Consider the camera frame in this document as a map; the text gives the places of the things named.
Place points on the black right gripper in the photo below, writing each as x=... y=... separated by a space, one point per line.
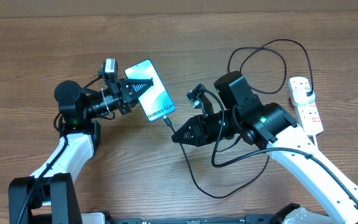
x=201 y=136

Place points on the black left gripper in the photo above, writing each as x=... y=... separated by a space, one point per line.
x=127 y=84

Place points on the Samsung Galaxy smartphone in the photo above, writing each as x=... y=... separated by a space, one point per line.
x=156 y=102

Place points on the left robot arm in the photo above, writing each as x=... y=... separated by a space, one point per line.
x=48 y=194

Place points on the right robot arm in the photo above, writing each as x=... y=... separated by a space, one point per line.
x=275 y=132

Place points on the white charger adapter plug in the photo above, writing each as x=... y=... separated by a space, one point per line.
x=300 y=97

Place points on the white power strip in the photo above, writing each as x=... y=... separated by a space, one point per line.
x=307 y=115

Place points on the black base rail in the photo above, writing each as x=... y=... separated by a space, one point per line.
x=247 y=219

